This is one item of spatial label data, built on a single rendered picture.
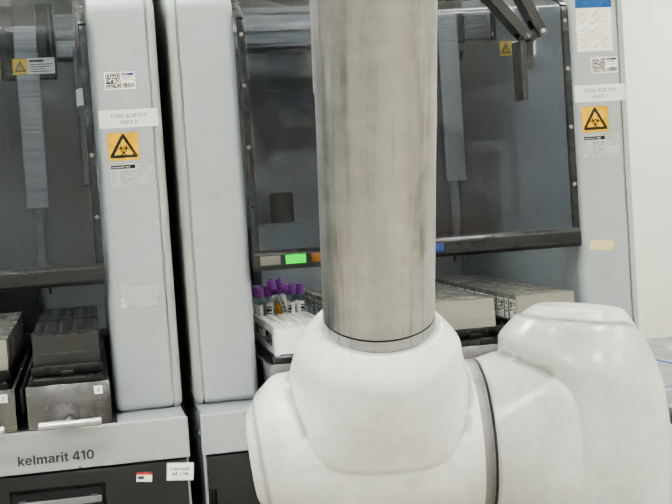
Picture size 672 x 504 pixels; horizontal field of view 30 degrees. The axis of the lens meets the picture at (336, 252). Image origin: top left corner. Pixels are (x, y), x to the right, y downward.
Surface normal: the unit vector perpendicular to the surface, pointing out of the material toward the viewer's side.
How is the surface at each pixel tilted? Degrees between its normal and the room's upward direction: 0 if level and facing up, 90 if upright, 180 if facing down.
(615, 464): 91
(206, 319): 90
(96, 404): 90
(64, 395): 90
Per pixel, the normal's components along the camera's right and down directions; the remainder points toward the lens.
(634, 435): 0.39, 0.00
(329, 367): -0.52, -0.26
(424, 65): 0.75, 0.27
